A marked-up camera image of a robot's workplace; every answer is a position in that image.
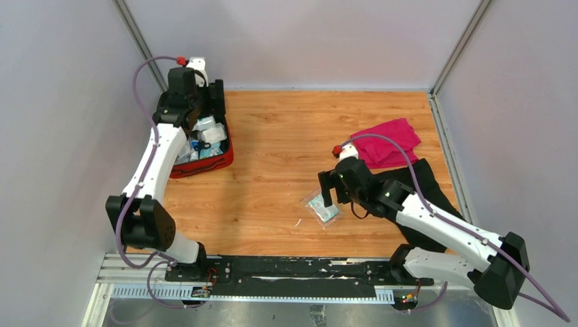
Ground white pill bottle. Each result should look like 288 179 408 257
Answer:
193 115 217 131

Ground white gauze pack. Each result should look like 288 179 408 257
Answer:
199 123 228 144

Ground teal bandage plastic bag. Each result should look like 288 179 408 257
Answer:
301 188 342 230

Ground red black medicine case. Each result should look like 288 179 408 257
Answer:
152 80 234 179

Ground blue plaster pack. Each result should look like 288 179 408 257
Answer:
199 142 224 159

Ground black handled scissors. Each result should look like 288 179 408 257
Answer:
191 140 211 151

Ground alcohol wipes plastic bag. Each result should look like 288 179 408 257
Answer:
174 140 194 165

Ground white blue small bottle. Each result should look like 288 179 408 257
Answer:
189 140 201 161

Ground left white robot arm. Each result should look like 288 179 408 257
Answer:
105 65 224 281

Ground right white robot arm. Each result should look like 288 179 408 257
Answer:
318 157 530 310

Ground pink cloth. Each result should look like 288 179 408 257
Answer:
350 117 422 170

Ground black cloth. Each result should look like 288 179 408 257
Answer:
376 159 465 253

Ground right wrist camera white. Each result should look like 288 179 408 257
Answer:
337 143 359 162

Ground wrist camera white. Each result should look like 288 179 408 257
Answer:
187 57 209 87
337 143 359 162

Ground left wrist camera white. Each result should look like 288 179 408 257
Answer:
187 57 209 87

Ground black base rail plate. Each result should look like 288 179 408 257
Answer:
164 255 434 300

